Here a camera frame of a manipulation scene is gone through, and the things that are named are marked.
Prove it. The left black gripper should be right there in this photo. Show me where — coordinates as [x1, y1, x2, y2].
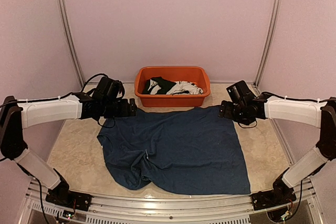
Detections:
[101, 98, 137, 118]

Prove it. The aluminium corner post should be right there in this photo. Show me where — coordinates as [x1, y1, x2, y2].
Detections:
[254, 0, 281, 88]
[57, 0, 85, 87]

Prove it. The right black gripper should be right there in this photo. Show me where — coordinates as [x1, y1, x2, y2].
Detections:
[218, 100, 251, 125]

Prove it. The orange plastic tub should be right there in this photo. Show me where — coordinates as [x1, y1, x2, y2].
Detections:
[134, 66, 211, 108]

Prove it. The black and white garment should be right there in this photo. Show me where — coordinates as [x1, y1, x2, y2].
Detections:
[142, 77, 204, 95]

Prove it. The left aluminium corner post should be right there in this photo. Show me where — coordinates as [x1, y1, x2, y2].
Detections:
[57, 0, 85, 87]

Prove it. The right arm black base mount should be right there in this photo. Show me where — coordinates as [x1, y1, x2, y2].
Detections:
[251, 190, 297, 211]

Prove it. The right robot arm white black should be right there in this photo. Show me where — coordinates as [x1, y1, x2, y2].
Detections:
[218, 80, 335, 205]

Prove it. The right aluminium corner post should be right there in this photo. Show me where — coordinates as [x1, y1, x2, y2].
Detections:
[254, 0, 281, 88]

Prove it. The dark blue t-shirt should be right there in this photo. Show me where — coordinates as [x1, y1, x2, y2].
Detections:
[97, 106, 251, 195]

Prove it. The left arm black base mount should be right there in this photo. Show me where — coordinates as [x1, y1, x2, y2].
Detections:
[46, 191, 92, 211]

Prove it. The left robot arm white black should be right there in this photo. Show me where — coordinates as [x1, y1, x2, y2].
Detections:
[1, 73, 137, 206]

